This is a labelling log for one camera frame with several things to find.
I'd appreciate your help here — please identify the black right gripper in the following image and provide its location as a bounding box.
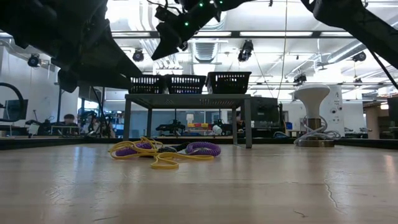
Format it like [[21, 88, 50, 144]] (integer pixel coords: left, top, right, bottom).
[[150, 0, 225, 61]]

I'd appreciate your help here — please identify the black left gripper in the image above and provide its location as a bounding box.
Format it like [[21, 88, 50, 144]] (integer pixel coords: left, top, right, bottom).
[[36, 0, 143, 94]]

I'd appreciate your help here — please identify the black plastic slotted basket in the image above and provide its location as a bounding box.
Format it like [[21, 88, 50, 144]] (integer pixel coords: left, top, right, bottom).
[[165, 74, 208, 95], [205, 71, 252, 95], [129, 74, 169, 95]]

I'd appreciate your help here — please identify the black metal rack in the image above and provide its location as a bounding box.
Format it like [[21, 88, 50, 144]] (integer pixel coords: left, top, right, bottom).
[[77, 83, 106, 138]]

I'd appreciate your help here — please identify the grey metal table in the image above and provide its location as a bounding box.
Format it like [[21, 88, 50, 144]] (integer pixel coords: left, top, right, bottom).
[[123, 93, 252, 149]]

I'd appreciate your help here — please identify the person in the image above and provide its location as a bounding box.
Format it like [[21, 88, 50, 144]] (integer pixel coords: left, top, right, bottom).
[[58, 113, 78, 136]]

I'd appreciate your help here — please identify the black computer monitor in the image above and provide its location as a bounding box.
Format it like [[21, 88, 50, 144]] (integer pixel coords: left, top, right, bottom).
[[4, 98, 29, 121]]

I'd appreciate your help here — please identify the white cylindrical column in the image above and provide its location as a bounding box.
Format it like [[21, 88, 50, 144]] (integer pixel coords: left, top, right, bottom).
[[320, 84, 346, 138]]

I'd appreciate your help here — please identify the black ceiling camera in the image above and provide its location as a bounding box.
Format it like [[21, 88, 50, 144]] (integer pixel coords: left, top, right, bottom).
[[27, 53, 42, 68], [352, 51, 367, 63], [132, 48, 145, 62], [238, 39, 254, 62], [293, 73, 308, 85]]

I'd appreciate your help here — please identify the silver ventilation duct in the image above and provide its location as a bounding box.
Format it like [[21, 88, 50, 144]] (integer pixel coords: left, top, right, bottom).
[[185, 0, 229, 63]]

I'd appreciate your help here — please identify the black curved hose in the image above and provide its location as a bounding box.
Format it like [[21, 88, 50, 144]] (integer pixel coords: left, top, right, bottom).
[[0, 82, 25, 123]]

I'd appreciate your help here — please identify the white pedestal stand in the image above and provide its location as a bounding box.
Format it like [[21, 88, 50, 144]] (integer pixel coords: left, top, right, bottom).
[[294, 83, 335, 148]]

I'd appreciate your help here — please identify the white coiled lamp cable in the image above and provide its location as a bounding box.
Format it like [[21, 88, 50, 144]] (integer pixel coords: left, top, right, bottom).
[[294, 116, 341, 146]]

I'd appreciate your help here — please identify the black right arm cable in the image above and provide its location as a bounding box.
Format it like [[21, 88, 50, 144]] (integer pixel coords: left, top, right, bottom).
[[368, 49, 398, 90]]

